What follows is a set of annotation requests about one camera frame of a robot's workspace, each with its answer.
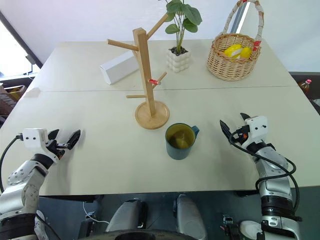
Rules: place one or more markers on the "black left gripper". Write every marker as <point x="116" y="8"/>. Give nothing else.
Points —
<point x="59" y="146"/>

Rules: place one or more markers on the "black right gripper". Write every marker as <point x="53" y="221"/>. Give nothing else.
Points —
<point x="240" y="137"/>

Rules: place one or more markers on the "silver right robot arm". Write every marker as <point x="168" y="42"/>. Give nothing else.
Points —
<point x="273" y="180"/>

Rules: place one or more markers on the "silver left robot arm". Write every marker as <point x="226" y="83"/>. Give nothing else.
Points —
<point x="23" y="180"/>

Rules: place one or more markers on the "teal mug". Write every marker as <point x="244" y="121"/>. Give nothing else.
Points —
<point x="178" y="150"/>

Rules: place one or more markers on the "wooden mug tree stand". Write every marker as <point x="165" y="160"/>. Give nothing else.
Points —
<point x="147" y="100"/>

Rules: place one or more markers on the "brown cardboard box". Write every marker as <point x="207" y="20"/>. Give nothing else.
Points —
<point x="11" y="96"/>

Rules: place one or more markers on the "small yellow fruit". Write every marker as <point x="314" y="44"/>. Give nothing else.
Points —
<point x="246" y="53"/>

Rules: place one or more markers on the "large yellow fruit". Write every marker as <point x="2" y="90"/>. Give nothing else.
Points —
<point x="232" y="51"/>

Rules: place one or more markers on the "bottle with red cap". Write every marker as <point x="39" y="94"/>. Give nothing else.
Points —
<point x="305" y="86"/>

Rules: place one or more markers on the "red tape on basket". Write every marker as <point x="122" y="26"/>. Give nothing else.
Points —
<point x="256" y="45"/>

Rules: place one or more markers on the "white bubble plant pot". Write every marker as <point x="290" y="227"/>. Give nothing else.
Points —
<point x="178" y="61"/>

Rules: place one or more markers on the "white rectangular box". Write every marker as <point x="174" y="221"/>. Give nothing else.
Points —
<point x="120" y="67"/>

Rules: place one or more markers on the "red tape marker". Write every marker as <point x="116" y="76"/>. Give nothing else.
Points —
<point x="154" y="81"/>

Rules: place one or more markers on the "grey robot left leg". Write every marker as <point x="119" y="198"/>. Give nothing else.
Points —
<point x="125" y="215"/>

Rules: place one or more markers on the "grey robot leg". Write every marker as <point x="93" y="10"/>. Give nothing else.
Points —
<point x="190" y="217"/>
<point x="125" y="215"/>

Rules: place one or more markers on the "grey robot right leg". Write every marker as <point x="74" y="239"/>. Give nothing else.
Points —
<point x="190" y="217"/>

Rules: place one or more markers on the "green leafy plant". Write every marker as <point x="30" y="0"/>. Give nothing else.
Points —
<point x="188" y="13"/>

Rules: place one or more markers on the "dark round robot torso rim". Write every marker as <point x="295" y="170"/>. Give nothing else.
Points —
<point x="150" y="235"/>

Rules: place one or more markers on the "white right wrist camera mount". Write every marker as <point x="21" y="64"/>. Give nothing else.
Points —
<point x="257" y="126"/>

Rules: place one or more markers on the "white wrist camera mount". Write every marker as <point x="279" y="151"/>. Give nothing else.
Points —
<point x="257" y="126"/>
<point x="33" y="137"/>

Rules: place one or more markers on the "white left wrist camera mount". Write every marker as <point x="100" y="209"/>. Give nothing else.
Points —
<point x="33" y="137"/>

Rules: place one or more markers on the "black diagonal frame bar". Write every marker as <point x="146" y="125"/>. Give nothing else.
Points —
<point x="22" y="41"/>

